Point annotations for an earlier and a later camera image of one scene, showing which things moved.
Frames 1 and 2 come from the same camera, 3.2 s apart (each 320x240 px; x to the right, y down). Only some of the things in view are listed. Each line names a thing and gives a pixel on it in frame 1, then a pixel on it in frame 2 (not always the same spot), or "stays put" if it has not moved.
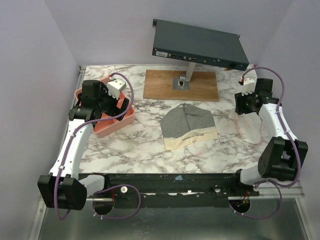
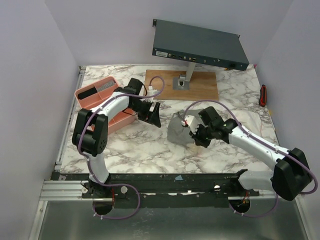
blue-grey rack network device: [194, 44] stays put
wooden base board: [158, 84] stays put
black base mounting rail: [174, 190] stays put
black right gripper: [242, 104] -> [200, 140]
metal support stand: [182, 82] stays put
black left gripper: [116, 110] -> [146, 116]
